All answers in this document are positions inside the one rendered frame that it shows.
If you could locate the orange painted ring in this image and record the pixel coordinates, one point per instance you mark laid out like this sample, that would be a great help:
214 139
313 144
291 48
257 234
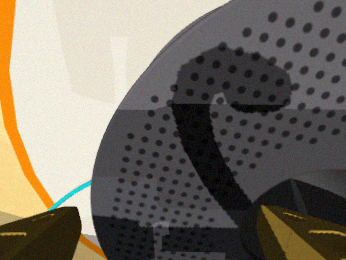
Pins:
7 113

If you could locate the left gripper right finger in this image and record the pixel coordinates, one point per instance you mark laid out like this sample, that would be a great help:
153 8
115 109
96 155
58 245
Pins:
288 235

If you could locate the grey perforated disc with centre hole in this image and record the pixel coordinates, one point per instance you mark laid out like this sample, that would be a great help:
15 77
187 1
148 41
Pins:
239 109

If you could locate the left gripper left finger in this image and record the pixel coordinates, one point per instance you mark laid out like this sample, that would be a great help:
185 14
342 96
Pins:
51 235

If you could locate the turquoise wire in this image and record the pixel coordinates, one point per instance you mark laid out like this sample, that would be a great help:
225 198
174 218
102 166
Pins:
70 194

